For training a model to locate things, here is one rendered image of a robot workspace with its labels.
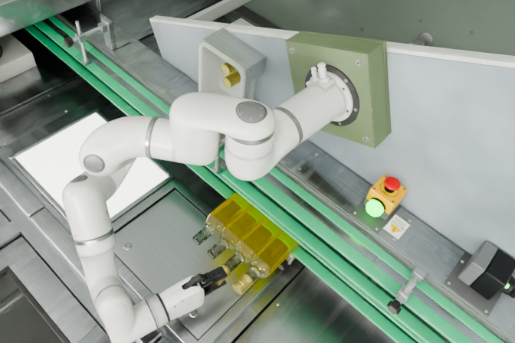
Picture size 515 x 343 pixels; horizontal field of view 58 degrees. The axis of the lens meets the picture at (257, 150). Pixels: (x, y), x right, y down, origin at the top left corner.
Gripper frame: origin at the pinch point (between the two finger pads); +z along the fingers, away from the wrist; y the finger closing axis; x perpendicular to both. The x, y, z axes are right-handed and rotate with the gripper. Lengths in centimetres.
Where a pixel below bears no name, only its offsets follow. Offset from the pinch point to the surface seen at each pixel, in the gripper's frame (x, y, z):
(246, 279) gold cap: -4.5, 1.3, 5.8
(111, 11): 116, 6, 18
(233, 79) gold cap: 41, 24, 28
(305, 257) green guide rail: -5.4, -3.4, 24.9
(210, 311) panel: -2.2, -12.7, -3.0
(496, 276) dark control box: -39, 23, 47
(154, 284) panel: 12.3, -12.5, -12.8
